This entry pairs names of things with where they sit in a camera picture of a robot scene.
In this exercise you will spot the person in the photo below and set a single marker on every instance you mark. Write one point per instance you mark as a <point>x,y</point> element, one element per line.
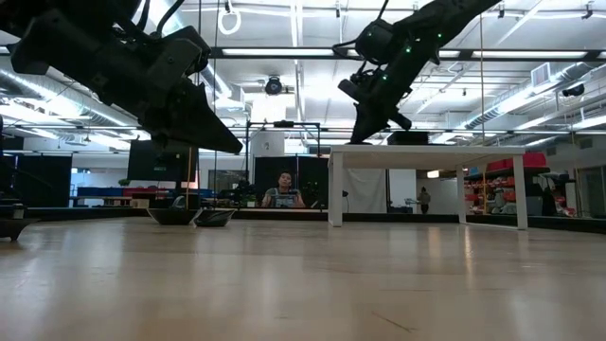
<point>423,199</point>
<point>284,196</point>

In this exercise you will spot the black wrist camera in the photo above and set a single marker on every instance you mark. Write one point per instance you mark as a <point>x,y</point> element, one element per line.
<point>351,90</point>
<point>194,45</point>

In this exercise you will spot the black ceiling speaker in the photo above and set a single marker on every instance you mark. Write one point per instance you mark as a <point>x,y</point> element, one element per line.
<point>574,90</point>

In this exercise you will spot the black ceiling camera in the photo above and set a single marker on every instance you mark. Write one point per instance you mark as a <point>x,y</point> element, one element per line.
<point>273,86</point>

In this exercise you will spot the black partition panel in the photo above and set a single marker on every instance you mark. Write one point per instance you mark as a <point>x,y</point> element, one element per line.
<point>315,180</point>
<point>42,180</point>

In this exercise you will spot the white perforated metal shelf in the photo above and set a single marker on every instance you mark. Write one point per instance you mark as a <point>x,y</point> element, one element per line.
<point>426,156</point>

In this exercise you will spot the black ceiling light rail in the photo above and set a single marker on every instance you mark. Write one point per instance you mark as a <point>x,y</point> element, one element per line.
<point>461,53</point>

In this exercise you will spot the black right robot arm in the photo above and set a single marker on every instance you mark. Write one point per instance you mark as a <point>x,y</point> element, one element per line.
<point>450,19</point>

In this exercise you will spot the black rounded mini plate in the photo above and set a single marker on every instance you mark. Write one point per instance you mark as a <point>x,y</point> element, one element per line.
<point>172,218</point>

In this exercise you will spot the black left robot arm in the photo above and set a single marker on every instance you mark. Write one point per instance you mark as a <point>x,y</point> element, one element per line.
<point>57,47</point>

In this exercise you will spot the shelf with red bins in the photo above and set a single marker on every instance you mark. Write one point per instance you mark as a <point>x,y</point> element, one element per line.
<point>506,166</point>

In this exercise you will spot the black teardrop mini plate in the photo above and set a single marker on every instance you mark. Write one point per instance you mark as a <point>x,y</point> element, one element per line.
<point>215,220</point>

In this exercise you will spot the black monitor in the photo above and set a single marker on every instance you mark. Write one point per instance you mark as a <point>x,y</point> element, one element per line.
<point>156,166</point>

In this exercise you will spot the white hanging sheet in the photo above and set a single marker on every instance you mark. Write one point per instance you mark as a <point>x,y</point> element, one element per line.
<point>367,189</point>

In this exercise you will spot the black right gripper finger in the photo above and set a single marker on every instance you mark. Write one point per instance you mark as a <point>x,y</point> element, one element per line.
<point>376,127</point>
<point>361,123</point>

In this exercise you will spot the silver ventilation duct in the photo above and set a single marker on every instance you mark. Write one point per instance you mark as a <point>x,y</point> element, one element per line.
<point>521,102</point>

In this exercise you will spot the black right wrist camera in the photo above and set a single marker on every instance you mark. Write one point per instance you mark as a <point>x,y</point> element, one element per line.
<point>351,90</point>

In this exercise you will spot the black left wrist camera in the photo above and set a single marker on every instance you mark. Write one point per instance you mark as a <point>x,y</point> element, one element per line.
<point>194,45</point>

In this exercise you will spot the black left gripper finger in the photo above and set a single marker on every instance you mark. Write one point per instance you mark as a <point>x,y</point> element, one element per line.
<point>194,123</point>

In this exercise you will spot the black camera rig frame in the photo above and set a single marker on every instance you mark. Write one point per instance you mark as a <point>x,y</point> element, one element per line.
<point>284,124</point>

